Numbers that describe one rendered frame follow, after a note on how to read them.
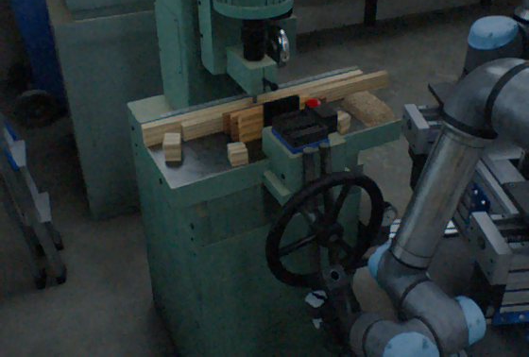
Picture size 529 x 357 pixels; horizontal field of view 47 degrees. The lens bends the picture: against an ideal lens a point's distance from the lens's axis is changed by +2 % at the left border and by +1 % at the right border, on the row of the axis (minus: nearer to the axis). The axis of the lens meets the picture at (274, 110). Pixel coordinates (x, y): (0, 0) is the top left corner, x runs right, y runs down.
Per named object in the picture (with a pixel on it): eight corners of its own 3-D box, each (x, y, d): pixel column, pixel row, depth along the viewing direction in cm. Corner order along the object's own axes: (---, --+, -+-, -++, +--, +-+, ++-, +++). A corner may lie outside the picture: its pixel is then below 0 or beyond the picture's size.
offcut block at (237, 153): (231, 166, 132) (231, 153, 131) (227, 156, 136) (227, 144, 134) (247, 163, 133) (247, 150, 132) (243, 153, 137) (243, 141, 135)
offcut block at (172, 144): (181, 149, 138) (180, 132, 136) (180, 161, 134) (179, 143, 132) (166, 150, 138) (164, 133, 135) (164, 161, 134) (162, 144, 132)
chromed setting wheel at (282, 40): (281, 77, 156) (281, 33, 150) (260, 59, 165) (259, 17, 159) (291, 76, 157) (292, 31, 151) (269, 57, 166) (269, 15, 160)
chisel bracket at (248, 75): (250, 102, 140) (249, 69, 135) (226, 77, 150) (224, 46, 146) (279, 94, 143) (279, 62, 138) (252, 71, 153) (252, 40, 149)
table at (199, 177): (188, 239, 121) (186, 215, 118) (143, 161, 145) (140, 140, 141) (426, 158, 146) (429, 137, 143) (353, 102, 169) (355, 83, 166)
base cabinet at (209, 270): (213, 441, 173) (199, 250, 137) (150, 297, 217) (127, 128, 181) (348, 374, 191) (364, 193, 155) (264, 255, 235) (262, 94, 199)
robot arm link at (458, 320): (446, 270, 108) (396, 292, 103) (494, 316, 99) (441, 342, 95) (440, 301, 112) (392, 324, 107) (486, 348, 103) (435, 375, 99)
